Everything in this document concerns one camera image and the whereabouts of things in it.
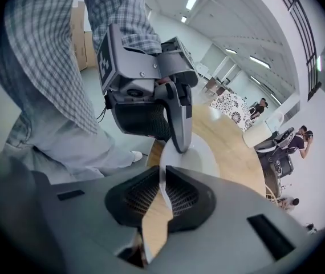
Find large flat cardboard box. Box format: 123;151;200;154
70;1;88;71

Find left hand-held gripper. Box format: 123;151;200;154
95;23;200;154

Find black and white equipment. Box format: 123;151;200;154
255;127;295;179

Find gold wire chair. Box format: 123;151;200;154
263;164;285;204

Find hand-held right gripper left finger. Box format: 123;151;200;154
50;166;162;274

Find person's left forearm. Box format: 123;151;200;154
78;0;162;55

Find white round plate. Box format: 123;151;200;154
190;133;221;179

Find person's light grey trousers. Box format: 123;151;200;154
2;107;143;182

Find black balcony railing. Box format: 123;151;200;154
267;0;323;101

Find round wooden table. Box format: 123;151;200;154
141;104;267;258

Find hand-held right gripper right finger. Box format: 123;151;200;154
151;166;320;274

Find floral round chair cushion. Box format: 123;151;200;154
210;92;251;132

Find person's checked shirt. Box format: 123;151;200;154
4;0;100;134

